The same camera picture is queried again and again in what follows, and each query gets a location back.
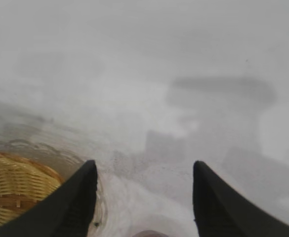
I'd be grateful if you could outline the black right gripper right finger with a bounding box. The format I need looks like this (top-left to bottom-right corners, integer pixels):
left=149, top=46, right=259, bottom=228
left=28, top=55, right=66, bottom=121
left=192, top=160, right=289, bottom=237

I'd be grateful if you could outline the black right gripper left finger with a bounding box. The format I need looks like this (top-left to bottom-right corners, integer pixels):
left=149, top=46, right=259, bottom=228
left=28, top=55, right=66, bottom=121
left=0, top=159, right=98, bottom=237

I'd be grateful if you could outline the yellow woven wicker basket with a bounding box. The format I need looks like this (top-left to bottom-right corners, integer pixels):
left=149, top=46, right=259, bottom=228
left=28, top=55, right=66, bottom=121
left=0, top=149, right=66, bottom=233

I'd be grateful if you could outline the pink peach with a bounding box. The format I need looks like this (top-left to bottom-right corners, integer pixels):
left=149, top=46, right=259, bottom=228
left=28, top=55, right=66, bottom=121
left=133, top=229, right=165, bottom=237

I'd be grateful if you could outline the clear plastic plate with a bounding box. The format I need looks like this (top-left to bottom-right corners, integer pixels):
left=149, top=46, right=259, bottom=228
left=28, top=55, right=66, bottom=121
left=0, top=138, right=109, bottom=233

